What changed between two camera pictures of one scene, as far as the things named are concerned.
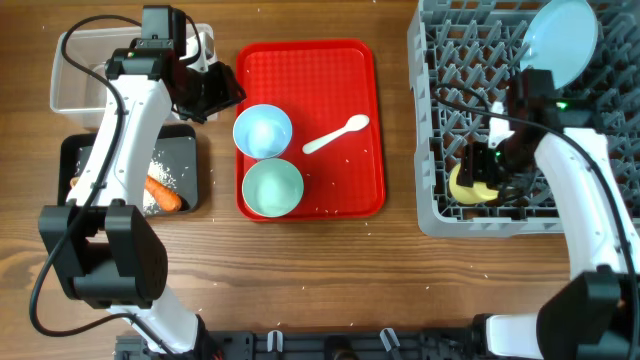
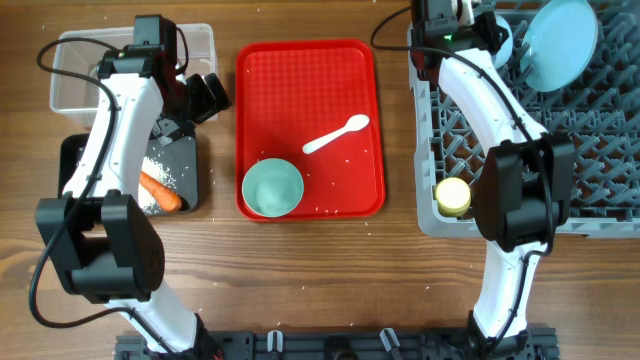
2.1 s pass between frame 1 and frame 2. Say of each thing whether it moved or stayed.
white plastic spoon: stayed
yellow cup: moved
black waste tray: stayed
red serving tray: stayed
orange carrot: stayed
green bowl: stayed
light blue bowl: moved
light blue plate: stayed
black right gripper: moved
